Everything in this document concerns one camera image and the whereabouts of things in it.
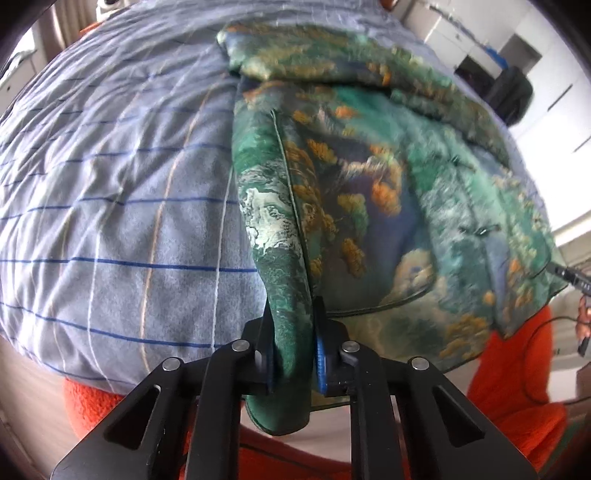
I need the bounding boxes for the green patterned silk jacket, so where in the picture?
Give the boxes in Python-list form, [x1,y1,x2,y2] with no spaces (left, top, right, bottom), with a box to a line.
[217,23,571,437]

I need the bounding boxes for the black cable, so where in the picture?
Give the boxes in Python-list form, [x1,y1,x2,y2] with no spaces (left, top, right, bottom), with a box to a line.
[522,314,583,352]

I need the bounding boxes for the person's orange fleece clothing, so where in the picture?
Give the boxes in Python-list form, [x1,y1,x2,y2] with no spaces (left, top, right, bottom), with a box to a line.
[62,305,568,480]

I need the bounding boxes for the white windowsill cabinet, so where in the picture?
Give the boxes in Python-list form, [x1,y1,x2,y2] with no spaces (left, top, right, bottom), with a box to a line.
[0,46,38,114]

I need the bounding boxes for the person's right hand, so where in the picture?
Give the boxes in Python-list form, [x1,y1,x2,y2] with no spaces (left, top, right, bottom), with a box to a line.
[575,295,591,340]

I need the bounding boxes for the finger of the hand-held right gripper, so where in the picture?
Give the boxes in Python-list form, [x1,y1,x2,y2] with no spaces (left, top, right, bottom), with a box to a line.
[549,262,591,296]

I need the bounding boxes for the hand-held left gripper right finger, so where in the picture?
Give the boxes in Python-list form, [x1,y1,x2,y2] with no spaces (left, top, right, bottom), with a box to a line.
[311,295,539,480]

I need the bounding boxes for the white wardrobe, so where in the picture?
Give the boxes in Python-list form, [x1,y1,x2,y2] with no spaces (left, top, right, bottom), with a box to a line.
[503,0,591,153]

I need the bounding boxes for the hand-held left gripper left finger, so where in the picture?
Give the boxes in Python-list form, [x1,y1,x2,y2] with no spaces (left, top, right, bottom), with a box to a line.
[51,305,278,480]

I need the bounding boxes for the white desk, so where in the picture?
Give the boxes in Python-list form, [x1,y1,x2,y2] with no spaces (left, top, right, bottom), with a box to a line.
[422,0,506,72]

